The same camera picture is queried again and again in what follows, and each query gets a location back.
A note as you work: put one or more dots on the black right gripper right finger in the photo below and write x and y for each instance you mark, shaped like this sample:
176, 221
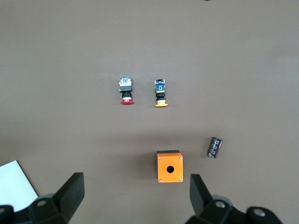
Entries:
201, 198

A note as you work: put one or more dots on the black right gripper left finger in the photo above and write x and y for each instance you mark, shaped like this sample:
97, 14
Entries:
67, 198

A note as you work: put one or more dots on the red push button switch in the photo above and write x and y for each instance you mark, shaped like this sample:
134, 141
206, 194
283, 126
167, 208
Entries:
126, 89

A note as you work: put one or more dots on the white drawer cabinet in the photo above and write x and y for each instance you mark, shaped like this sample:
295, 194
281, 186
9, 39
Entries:
14, 184

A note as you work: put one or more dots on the orange box with hole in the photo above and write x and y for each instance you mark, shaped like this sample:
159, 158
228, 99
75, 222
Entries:
170, 168

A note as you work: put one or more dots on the black cylindrical capacitor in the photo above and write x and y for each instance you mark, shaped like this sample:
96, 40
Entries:
215, 148

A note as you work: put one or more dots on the yellow push button switch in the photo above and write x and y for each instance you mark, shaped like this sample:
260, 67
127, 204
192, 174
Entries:
160, 93

